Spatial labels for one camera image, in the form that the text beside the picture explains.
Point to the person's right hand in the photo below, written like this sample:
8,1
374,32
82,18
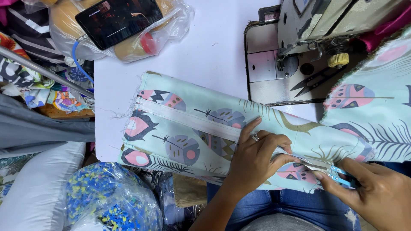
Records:
382,199

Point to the person's left hand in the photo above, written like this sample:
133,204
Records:
252,163

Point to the blue thread snips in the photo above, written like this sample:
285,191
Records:
337,169

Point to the mint feather print fabric cover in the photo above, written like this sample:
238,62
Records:
199,128

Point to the person's blue jeans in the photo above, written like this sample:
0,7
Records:
289,205

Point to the person's grey shirt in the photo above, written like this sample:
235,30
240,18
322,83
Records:
279,224

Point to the brown paper bag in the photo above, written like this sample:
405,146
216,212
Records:
189,192

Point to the mint feather print fabric heap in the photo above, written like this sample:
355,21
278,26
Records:
372,96

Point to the black thread snips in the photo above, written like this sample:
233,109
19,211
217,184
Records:
316,80

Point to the yellow sewing machine knob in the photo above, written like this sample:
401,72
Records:
338,60

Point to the plastic bag of foam scraps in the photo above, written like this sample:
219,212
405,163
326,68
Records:
109,199

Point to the grey industrial sewing machine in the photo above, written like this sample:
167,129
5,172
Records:
321,29

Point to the clear plastic bag with tan items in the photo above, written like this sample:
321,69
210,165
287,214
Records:
173,29

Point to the pink fabric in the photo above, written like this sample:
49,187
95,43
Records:
382,32

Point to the black smartphone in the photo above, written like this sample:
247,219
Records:
118,21

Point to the white pillow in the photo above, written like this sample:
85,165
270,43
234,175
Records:
38,192

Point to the grey fabric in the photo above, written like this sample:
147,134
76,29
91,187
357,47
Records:
35,128

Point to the metal rod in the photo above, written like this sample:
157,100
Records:
41,70

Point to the leaf print cushion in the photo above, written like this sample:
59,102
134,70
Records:
9,170

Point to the heap of colourful printed fabrics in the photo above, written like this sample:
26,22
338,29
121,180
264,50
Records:
29,35

